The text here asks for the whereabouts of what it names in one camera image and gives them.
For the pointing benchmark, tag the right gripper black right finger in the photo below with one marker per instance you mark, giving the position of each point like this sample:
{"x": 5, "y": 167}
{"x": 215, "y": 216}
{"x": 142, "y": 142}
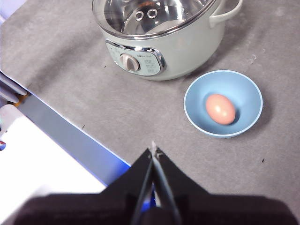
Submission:
{"x": 211, "y": 211}

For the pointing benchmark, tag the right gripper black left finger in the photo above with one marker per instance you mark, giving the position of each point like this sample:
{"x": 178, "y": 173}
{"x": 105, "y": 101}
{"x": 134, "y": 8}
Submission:
{"x": 98, "y": 208}

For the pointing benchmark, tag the brown egg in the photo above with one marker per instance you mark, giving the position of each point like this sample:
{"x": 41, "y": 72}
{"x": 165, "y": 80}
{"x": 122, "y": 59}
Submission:
{"x": 220, "y": 109}

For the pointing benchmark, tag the pale green electric steamer pot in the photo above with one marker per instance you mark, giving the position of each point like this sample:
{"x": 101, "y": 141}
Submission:
{"x": 187, "y": 54}

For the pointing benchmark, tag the white board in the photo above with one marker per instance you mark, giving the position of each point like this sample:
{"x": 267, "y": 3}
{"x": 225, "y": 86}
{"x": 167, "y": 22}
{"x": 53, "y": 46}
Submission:
{"x": 35, "y": 168}

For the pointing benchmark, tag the blue ribbed bowl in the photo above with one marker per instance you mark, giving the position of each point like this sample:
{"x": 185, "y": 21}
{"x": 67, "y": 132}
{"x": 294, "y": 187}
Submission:
{"x": 201, "y": 89}

